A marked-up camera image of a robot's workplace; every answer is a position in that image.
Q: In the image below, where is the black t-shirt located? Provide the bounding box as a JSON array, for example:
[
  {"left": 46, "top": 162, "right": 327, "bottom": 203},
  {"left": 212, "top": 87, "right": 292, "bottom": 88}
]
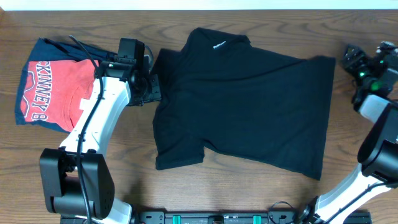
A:
[{"left": 152, "top": 28, "right": 336, "bottom": 180}]

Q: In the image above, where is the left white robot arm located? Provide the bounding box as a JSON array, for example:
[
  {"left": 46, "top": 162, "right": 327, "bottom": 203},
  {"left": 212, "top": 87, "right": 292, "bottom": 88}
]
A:
[{"left": 39, "top": 58, "right": 160, "bottom": 223}]

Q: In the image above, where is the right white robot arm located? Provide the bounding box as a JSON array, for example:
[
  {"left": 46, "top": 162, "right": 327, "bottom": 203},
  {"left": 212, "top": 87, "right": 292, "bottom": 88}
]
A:
[{"left": 293, "top": 41, "right": 397, "bottom": 224}]

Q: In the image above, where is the red folded t-shirt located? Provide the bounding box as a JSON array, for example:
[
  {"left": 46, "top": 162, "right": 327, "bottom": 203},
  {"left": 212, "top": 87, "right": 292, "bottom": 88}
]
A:
[{"left": 20, "top": 59, "right": 95, "bottom": 132}]

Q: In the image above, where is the navy folded garment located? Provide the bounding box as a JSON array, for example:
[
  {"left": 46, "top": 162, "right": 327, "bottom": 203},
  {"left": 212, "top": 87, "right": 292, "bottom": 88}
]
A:
[{"left": 14, "top": 37, "right": 119, "bottom": 134}]

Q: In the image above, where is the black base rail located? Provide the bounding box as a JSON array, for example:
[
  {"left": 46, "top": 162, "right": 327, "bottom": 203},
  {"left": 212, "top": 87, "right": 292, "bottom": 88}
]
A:
[{"left": 60, "top": 210, "right": 373, "bottom": 224}]

